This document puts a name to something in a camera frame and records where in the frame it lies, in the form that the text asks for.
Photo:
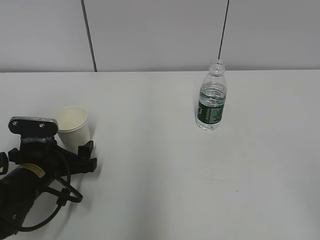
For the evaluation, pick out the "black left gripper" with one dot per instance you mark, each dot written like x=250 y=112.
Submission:
x=48 y=155

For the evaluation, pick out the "white paper cup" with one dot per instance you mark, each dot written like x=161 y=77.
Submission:
x=73 y=127

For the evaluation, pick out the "clear green-label water bottle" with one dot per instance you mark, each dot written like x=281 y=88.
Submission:
x=212 y=97

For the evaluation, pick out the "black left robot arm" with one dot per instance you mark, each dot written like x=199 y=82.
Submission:
x=19 y=190

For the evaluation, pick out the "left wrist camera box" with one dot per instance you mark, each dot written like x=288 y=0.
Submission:
x=33 y=127

